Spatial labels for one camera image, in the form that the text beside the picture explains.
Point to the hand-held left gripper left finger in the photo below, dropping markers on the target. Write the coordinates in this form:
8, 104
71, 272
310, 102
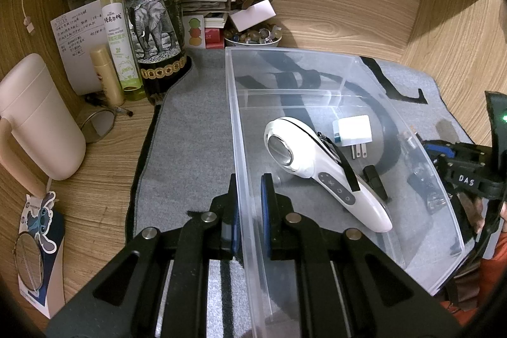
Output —
234, 215

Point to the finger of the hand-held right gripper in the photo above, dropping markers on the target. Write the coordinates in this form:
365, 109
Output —
437, 148

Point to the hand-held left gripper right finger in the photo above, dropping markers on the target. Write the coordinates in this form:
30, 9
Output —
266, 215

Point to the small black rectangular gadget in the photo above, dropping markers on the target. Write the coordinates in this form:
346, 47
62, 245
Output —
374, 179

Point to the white handheld device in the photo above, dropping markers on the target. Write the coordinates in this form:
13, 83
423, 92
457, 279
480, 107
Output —
317, 163

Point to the white charger plug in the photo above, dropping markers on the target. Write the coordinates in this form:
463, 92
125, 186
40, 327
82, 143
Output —
354, 134

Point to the clear plastic storage box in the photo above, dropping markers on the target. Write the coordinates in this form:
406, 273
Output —
253, 124

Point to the person's right hand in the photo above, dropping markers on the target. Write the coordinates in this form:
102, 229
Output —
473, 211

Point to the grey lettered mat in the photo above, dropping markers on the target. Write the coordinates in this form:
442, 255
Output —
190, 148

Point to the person's orange clothing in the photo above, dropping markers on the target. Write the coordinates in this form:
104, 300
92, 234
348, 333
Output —
491, 274

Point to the small round mirror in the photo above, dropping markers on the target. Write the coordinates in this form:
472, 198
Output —
27, 260
97, 122

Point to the bowl of beads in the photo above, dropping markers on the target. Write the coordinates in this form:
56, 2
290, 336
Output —
253, 38

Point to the small red box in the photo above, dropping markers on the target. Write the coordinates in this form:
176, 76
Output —
214, 37

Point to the yellow tube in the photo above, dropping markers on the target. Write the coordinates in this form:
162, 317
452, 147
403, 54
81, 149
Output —
107, 76

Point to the fruit print card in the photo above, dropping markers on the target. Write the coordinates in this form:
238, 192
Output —
194, 31

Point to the blue cartoon sticker card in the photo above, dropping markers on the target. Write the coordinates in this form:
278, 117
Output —
43, 211

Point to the blank white card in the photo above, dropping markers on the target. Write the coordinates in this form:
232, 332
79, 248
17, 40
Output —
253, 13

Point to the green spray bottle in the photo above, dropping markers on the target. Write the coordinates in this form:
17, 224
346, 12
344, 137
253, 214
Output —
119, 41

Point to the stack of booklets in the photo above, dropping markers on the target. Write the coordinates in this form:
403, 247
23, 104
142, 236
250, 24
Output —
210, 7

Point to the dark wine bottle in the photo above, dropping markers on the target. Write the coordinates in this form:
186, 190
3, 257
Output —
154, 17

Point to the pink mug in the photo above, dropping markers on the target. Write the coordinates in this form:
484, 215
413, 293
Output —
39, 124

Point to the white handwritten paper note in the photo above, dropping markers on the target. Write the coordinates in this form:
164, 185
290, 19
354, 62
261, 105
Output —
77, 45

